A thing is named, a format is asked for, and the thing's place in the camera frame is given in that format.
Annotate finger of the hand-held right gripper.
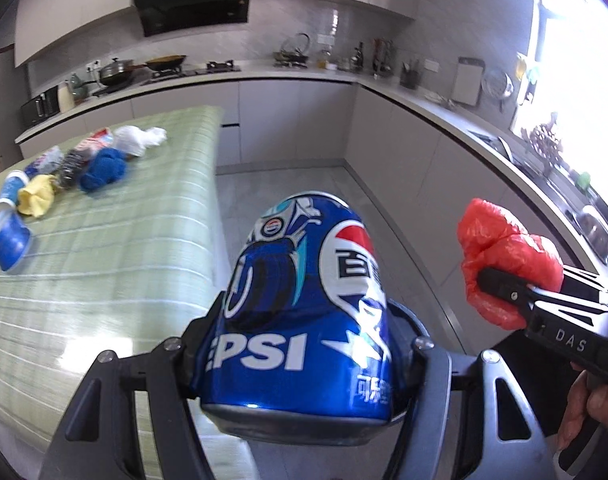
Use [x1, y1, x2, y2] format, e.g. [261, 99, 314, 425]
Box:
[559, 265, 608, 307]
[476, 267, 537, 312]

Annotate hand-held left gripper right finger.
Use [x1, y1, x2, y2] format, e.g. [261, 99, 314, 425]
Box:
[379, 299, 553, 480]

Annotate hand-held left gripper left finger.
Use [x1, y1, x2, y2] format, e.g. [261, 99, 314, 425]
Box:
[41, 309, 221, 480]

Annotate red plastic bag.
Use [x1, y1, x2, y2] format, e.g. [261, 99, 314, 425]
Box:
[456, 197, 566, 331]

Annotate blue soda can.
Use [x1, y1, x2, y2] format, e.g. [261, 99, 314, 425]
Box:
[190, 190, 401, 448]

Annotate blue cloth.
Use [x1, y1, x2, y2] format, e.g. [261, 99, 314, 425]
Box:
[79, 147, 130, 192]

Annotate blue paper cup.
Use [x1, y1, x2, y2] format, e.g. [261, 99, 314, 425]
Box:
[0, 170, 28, 212]
[0, 210, 35, 272]

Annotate yellow cloth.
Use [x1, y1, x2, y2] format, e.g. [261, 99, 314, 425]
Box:
[16, 174, 56, 219]

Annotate black plastic bag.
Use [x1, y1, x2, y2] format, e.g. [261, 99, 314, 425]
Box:
[51, 149, 93, 192]

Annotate white plastic bag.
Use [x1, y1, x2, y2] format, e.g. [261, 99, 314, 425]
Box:
[113, 124, 168, 159]

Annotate person's right hand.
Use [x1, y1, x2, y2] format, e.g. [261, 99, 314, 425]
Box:
[556, 366, 608, 453]

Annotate steel sink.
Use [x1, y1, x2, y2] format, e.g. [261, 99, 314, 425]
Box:
[568, 204, 608, 262]

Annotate green striped table mat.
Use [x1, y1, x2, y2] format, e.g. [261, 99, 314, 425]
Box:
[0, 105, 235, 480]

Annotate dark brown ornament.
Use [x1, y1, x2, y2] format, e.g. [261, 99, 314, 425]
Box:
[521, 112, 565, 171]

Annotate metal colander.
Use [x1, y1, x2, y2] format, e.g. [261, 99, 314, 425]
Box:
[483, 67, 515, 111]

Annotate white cutting board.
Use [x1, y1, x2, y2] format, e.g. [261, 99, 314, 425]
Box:
[452, 57, 486, 107]

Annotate kitchen window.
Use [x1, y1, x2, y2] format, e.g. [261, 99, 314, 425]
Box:
[511, 0, 608, 213]

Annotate black knife block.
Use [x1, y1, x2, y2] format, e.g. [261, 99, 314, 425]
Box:
[400, 60, 421, 89]

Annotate red and white snack packet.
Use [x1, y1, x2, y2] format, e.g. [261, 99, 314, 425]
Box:
[71, 127, 116, 159]

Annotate clear printed plastic bag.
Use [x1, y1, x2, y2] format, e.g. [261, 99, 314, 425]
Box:
[24, 146, 65, 179]

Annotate utensil holder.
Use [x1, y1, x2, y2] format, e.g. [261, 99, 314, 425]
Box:
[371, 37, 395, 79]

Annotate white base cabinets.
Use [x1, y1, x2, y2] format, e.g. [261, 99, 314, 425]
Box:
[16, 79, 608, 353]

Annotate black gas cooktop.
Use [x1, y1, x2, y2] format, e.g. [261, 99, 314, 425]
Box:
[91, 60, 243, 97]

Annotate grey kettle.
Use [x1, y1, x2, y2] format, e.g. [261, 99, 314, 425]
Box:
[66, 74, 93, 106]

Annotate black microwave oven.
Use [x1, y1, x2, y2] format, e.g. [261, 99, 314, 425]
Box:
[21, 85, 61, 129]

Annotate steel pot with lid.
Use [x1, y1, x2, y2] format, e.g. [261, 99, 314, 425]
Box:
[98, 57, 148, 86]

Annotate black wok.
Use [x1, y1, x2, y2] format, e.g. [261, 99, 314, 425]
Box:
[144, 54, 188, 72]

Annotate metal pot rack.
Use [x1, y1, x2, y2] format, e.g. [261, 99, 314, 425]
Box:
[273, 32, 313, 67]

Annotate black range hood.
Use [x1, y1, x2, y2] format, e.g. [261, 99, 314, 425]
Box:
[130, 0, 258, 38]

